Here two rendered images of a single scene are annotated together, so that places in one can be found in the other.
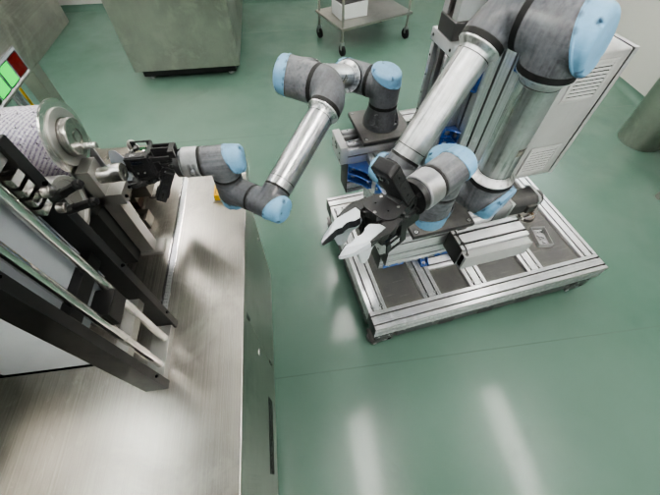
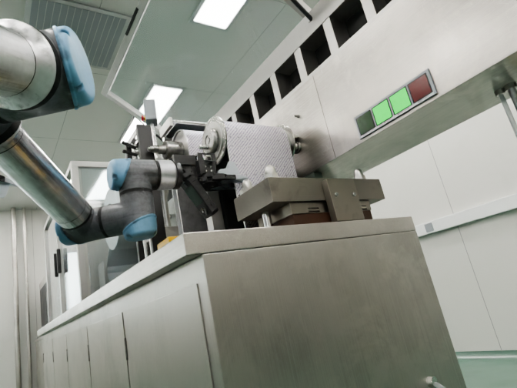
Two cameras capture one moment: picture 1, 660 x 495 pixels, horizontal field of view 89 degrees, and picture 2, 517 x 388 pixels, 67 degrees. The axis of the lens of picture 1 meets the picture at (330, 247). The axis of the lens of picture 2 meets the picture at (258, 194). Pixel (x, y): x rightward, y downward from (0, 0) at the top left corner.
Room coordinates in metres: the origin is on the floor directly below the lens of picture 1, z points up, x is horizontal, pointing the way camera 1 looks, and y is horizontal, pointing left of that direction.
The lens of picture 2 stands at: (1.57, 0.10, 0.76)
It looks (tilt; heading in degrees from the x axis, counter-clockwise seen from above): 16 degrees up; 151
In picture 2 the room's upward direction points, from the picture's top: 12 degrees counter-clockwise
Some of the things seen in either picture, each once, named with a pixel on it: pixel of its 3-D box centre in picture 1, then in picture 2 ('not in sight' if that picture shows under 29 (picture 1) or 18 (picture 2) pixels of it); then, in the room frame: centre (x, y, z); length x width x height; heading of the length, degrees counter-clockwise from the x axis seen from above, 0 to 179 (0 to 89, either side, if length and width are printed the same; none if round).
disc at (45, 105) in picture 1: (66, 137); (214, 141); (0.58, 0.54, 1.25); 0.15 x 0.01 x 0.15; 8
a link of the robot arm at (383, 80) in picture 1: (383, 83); not in sight; (1.27, -0.21, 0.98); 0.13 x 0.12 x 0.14; 60
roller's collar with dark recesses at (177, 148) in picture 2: not in sight; (172, 150); (0.34, 0.49, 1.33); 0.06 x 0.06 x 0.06; 8
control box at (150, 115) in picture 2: not in sight; (148, 113); (0.03, 0.50, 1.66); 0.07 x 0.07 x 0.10; 77
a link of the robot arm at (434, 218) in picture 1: (427, 201); not in sight; (0.53, -0.22, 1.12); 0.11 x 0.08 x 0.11; 41
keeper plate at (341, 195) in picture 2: not in sight; (343, 200); (0.83, 0.75, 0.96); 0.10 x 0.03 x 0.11; 98
